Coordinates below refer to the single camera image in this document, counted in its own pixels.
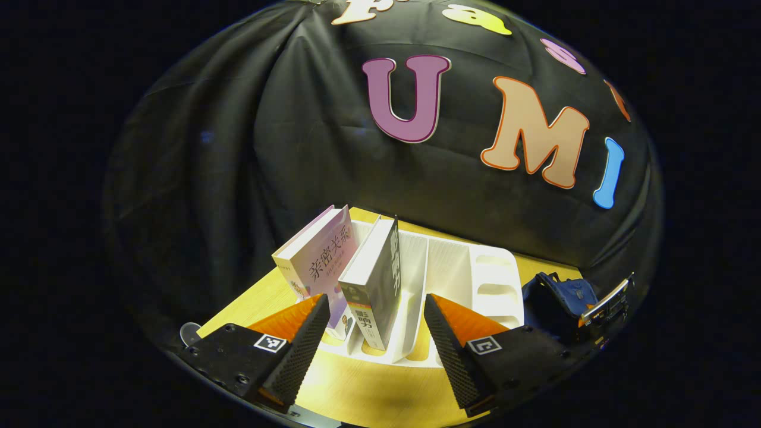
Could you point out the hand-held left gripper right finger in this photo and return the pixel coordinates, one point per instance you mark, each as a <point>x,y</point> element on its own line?
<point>455,356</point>

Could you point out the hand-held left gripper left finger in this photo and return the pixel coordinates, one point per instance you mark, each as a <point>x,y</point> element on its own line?
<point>300,345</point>

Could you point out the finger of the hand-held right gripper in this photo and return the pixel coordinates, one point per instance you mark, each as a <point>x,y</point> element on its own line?
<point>615,300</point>

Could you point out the blue schoolbag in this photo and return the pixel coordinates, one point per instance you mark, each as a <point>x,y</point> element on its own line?
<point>559,297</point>

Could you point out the pink book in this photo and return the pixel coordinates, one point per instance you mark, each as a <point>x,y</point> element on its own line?
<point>321,261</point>

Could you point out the white bookshelf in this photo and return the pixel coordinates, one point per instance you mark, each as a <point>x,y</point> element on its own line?
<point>452,267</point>

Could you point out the black book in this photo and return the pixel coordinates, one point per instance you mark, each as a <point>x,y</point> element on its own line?
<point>380,279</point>

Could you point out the small grey round object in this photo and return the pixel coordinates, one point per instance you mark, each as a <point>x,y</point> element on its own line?
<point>190,334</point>

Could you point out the black backdrop cloth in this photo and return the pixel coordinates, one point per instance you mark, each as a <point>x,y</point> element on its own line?
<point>267,148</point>

